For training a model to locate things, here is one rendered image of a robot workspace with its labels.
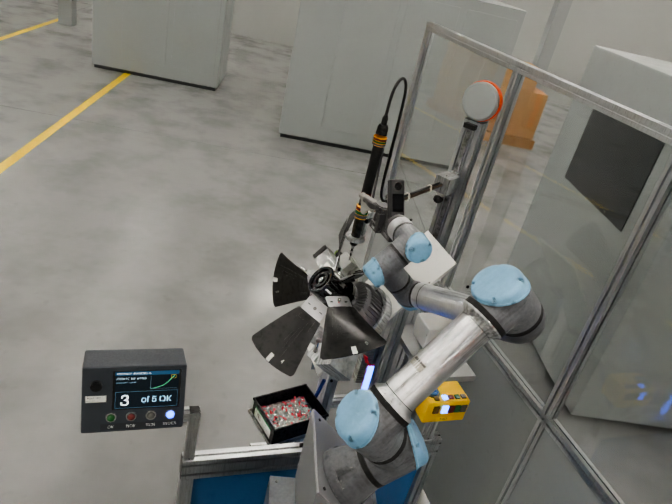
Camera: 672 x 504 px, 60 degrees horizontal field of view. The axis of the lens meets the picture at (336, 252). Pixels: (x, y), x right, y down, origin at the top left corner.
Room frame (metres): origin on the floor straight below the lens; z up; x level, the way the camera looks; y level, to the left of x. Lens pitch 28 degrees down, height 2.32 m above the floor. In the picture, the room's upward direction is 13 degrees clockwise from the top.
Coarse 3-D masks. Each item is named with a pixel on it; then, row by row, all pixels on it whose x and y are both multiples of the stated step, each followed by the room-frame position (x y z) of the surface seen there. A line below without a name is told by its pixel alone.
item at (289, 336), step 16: (288, 320) 1.79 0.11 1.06; (304, 320) 1.79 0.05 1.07; (256, 336) 1.76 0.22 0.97; (272, 336) 1.75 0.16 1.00; (288, 336) 1.75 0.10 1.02; (304, 336) 1.75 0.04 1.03; (272, 352) 1.71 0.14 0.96; (288, 352) 1.71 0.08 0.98; (304, 352) 1.71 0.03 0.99; (288, 368) 1.66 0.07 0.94
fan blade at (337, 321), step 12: (336, 312) 1.72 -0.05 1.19; (348, 312) 1.74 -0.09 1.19; (324, 324) 1.66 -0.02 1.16; (336, 324) 1.66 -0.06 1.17; (348, 324) 1.67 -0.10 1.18; (360, 324) 1.69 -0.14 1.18; (324, 336) 1.61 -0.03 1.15; (336, 336) 1.61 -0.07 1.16; (348, 336) 1.62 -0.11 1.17; (360, 336) 1.62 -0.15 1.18; (372, 336) 1.63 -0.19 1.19; (324, 348) 1.57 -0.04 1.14; (336, 348) 1.57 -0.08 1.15; (348, 348) 1.57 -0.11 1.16; (360, 348) 1.57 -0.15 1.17; (372, 348) 1.57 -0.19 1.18
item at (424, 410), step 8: (448, 384) 1.62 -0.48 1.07; (456, 384) 1.63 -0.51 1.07; (440, 392) 1.57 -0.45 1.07; (448, 392) 1.58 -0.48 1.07; (456, 392) 1.59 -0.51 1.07; (464, 392) 1.60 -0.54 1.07; (424, 400) 1.52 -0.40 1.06; (432, 400) 1.52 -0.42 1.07; (440, 400) 1.52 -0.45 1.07; (448, 400) 1.53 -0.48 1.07; (456, 400) 1.54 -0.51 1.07; (464, 400) 1.55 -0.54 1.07; (416, 408) 1.55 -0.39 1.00; (424, 408) 1.51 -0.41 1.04; (432, 408) 1.50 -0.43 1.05; (440, 408) 1.52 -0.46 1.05; (424, 416) 1.50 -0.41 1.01; (432, 416) 1.51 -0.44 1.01; (440, 416) 1.52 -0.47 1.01; (448, 416) 1.53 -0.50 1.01; (456, 416) 1.55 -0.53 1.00
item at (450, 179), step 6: (438, 174) 2.29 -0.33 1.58; (444, 174) 2.31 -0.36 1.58; (450, 174) 2.33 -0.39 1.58; (456, 174) 2.35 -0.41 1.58; (438, 180) 2.29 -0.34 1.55; (444, 180) 2.27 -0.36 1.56; (450, 180) 2.26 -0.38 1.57; (456, 180) 2.31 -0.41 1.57; (444, 186) 2.27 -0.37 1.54; (450, 186) 2.27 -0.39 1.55; (456, 186) 2.32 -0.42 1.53; (444, 192) 2.27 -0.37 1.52; (450, 192) 2.29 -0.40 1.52
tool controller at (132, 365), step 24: (96, 360) 1.15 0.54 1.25; (120, 360) 1.17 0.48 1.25; (144, 360) 1.19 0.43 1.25; (168, 360) 1.21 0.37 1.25; (96, 384) 1.09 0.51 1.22; (120, 384) 1.12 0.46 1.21; (144, 384) 1.15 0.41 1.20; (168, 384) 1.17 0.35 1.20; (96, 408) 1.09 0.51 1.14; (144, 408) 1.13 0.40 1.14; (168, 408) 1.16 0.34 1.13; (96, 432) 1.07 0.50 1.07
